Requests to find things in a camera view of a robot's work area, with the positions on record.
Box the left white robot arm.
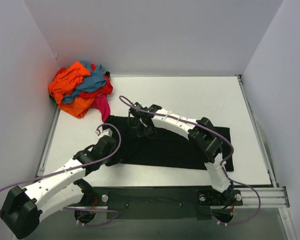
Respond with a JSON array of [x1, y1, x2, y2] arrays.
[[0, 135, 120, 240]]

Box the red t shirt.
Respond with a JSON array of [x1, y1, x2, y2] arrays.
[[56, 67, 114, 101]]

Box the orange t shirt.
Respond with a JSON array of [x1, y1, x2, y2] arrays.
[[48, 61, 95, 119]]

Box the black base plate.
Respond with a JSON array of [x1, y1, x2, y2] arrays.
[[72, 186, 243, 220]]

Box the aluminium frame rail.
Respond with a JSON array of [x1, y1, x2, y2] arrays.
[[20, 186, 290, 210]]

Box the blue t shirt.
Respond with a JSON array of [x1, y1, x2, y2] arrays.
[[62, 61, 107, 104]]

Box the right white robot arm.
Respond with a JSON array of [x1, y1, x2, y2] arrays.
[[128, 103, 235, 205]]

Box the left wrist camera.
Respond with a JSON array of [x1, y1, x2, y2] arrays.
[[95, 128, 113, 138]]

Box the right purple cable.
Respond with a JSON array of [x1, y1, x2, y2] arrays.
[[118, 95, 262, 227]]

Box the pink t shirt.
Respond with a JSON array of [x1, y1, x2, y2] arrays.
[[91, 93, 111, 123]]

